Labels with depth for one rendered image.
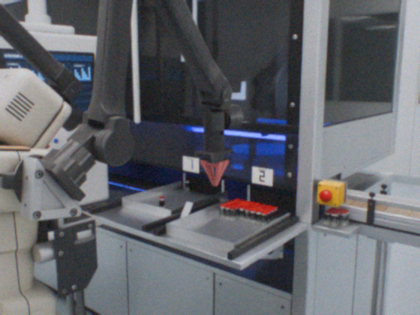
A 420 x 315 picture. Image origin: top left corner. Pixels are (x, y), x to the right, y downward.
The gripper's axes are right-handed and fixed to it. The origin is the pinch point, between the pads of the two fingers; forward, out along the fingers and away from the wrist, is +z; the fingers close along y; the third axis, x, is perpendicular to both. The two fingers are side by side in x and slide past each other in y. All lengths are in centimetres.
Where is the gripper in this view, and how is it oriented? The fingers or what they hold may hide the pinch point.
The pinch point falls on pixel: (214, 182)
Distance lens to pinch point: 116.2
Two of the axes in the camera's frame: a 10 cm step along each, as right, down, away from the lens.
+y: 6.2, -1.5, 7.7
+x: -7.8, -1.0, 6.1
